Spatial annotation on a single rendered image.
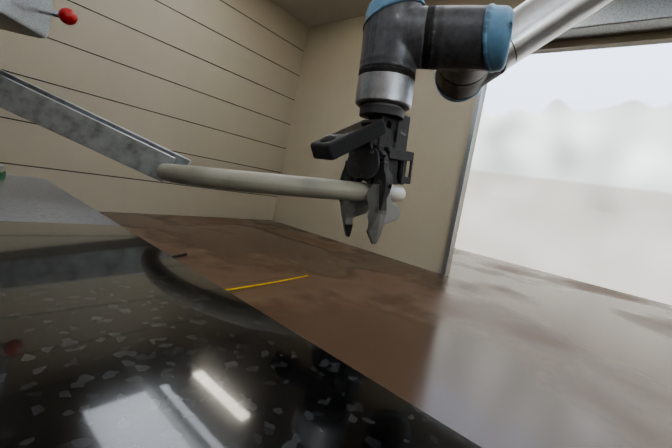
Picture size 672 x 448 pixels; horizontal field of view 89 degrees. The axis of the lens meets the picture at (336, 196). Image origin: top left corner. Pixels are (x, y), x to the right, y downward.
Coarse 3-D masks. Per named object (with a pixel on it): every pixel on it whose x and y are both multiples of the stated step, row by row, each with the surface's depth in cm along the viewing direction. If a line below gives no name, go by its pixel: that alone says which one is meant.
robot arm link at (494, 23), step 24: (432, 24) 49; (456, 24) 48; (480, 24) 47; (504, 24) 47; (432, 48) 50; (456, 48) 49; (480, 48) 48; (504, 48) 48; (456, 72) 54; (480, 72) 54
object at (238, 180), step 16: (160, 176) 57; (176, 176) 52; (192, 176) 50; (208, 176) 49; (224, 176) 48; (240, 176) 48; (256, 176) 48; (272, 176) 48; (288, 176) 49; (256, 192) 49; (272, 192) 48; (288, 192) 48; (304, 192) 49; (320, 192) 49; (336, 192) 50; (352, 192) 51; (400, 192) 61
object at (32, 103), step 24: (0, 72) 67; (0, 96) 58; (24, 96) 58; (48, 96) 69; (48, 120) 59; (72, 120) 60; (96, 120) 61; (96, 144) 61; (120, 144) 61; (144, 144) 62; (144, 168) 62
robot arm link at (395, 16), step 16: (384, 0) 51; (400, 0) 50; (416, 0) 51; (368, 16) 52; (384, 16) 51; (400, 16) 50; (416, 16) 50; (368, 32) 52; (384, 32) 50; (400, 32) 50; (416, 32) 49; (368, 48) 52; (384, 48) 50; (400, 48) 50; (416, 48) 50; (368, 64) 52; (384, 64) 51; (400, 64) 51; (416, 64) 53
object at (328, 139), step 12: (372, 120) 52; (336, 132) 51; (348, 132) 49; (360, 132) 49; (372, 132) 51; (384, 132) 52; (312, 144) 49; (324, 144) 47; (336, 144) 47; (348, 144) 48; (360, 144) 50; (324, 156) 48; (336, 156) 47
